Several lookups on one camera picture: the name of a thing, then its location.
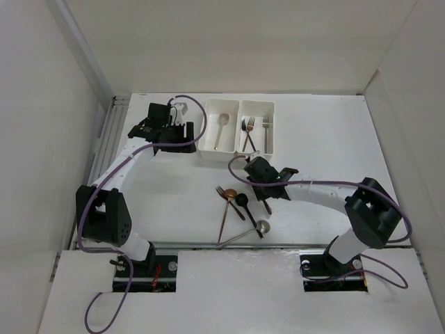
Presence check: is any brown spoon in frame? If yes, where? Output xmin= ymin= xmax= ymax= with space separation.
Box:
xmin=263 ymin=200 xmax=273 ymax=215

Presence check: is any copper fork long handle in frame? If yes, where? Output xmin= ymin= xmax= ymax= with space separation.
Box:
xmin=242 ymin=116 xmax=257 ymax=152

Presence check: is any black fork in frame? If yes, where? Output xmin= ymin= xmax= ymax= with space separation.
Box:
xmin=241 ymin=119 xmax=257 ymax=153

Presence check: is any silver fork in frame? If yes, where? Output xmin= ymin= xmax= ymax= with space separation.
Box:
xmin=262 ymin=116 xmax=270 ymax=154

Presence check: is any beige spoon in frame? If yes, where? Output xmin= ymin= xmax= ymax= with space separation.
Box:
xmin=214 ymin=113 xmax=229 ymax=150

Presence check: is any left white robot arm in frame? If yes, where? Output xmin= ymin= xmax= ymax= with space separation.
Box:
xmin=76 ymin=102 xmax=196 ymax=276

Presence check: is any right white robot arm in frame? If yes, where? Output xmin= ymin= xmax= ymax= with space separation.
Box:
xmin=244 ymin=157 xmax=402 ymax=275

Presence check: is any black spoon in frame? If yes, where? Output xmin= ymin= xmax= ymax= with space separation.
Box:
xmin=235 ymin=193 xmax=264 ymax=239

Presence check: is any copper spoon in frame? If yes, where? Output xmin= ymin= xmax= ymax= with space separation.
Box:
xmin=218 ymin=189 xmax=237 ymax=243

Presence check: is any copper fork in pile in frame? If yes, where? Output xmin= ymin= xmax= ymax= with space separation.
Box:
xmin=216 ymin=186 xmax=245 ymax=221

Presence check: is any left white plastic bin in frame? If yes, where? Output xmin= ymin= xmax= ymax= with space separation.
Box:
xmin=198 ymin=98 xmax=240 ymax=162

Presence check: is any white plastic bin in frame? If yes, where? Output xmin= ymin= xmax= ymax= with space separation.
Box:
xmin=198 ymin=98 xmax=240 ymax=162
xmin=237 ymin=100 xmax=275 ymax=160

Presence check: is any right white plastic bin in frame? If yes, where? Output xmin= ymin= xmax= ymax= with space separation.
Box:
xmin=237 ymin=100 xmax=275 ymax=160

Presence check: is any silver spoon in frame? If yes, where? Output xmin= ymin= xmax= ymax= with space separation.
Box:
xmin=213 ymin=220 xmax=270 ymax=249

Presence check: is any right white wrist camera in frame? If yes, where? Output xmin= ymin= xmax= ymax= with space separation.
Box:
xmin=245 ymin=151 xmax=263 ymax=161

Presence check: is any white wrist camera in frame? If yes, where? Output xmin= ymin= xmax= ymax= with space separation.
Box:
xmin=170 ymin=102 xmax=188 ymax=125
xmin=245 ymin=151 xmax=263 ymax=161

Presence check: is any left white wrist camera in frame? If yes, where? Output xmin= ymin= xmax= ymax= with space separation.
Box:
xmin=170 ymin=102 xmax=188 ymax=125

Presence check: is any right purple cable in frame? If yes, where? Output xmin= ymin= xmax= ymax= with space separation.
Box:
xmin=227 ymin=155 xmax=414 ymax=289

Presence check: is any purple cable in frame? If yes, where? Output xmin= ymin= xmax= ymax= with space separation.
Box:
xmin=227 ymin=155 xmax=414 ymax=289
xmin=76 ymin=94 xmax=209 ymax=333

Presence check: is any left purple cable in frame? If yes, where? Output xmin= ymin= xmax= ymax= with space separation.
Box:
xmin=76 ymin=94 xmax=209 ymax=333

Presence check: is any aluminium rail frame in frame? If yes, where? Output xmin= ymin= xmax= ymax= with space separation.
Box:
xmin=69 ymin=95 xmax=131 ymax=251

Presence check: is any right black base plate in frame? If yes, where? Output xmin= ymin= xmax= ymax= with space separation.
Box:
xmin=300 ymin=254 xmax=362 ymax=280

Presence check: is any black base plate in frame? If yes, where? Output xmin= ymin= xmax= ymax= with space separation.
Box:
xmin=112 ymin=255 xmax=178 ymax=281
xmin=300 ymin=254 xmax=362 ymax=280

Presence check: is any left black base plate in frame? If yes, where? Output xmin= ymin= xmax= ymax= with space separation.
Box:
xmin=112 ymin=255 xmax=178 ymax=281

